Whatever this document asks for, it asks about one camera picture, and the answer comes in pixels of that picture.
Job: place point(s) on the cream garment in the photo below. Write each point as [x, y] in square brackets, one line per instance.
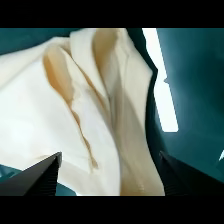
[50, 110]

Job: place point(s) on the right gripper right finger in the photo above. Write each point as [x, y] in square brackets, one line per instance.
[186, 181]

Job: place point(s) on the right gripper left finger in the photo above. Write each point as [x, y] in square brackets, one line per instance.
[36, 180]

